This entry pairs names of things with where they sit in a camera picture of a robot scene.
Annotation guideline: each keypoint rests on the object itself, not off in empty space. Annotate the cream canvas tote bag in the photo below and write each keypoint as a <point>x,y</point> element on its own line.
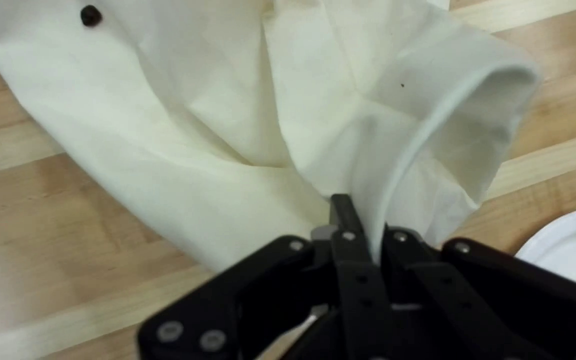
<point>224,125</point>

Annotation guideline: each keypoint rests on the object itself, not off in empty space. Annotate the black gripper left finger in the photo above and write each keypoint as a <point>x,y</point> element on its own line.
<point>326,279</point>

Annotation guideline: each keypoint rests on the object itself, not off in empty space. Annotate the white plate with yellow item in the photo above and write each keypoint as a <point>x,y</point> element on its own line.
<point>571,243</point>

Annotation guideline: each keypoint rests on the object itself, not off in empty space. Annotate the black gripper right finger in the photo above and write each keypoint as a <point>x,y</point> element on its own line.
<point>466,301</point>

